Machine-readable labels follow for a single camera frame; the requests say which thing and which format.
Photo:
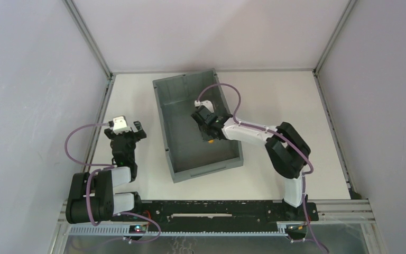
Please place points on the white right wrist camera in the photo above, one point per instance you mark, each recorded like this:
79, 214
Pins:
206, 103

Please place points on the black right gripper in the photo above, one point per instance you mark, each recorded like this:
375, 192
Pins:
205, 124

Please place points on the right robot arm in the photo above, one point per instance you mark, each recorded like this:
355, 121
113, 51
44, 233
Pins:
286, 149

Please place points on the aluminium frame profile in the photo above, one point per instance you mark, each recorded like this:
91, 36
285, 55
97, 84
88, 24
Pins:
372, 236

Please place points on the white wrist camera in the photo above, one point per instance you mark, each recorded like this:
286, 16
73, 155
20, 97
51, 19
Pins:
120, 125
206, 103

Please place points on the grey plastic bin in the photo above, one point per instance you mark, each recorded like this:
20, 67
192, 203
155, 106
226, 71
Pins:
188, 151

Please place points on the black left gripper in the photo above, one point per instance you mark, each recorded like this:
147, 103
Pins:
124, 136

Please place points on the grey slotted cable duct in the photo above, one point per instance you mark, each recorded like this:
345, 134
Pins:
128, 230

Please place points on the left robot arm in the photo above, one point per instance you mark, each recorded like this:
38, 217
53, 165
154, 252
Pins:
92, 198

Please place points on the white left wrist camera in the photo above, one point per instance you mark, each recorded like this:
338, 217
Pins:
120, 125

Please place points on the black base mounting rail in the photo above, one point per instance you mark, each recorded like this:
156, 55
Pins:
222, 215

